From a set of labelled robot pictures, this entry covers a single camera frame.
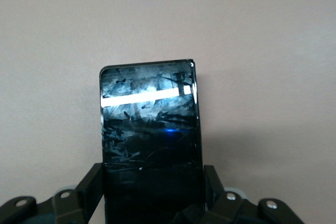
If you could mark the long black smartphone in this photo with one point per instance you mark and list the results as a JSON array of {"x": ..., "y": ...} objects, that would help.
[{"x": 149, "y": 129}]

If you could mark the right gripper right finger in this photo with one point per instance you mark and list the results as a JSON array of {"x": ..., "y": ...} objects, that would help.
[{"x": 231, "y": 211}]

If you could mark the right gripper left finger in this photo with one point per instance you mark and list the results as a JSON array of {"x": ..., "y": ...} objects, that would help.
[{"x": 65, "y": 208}]

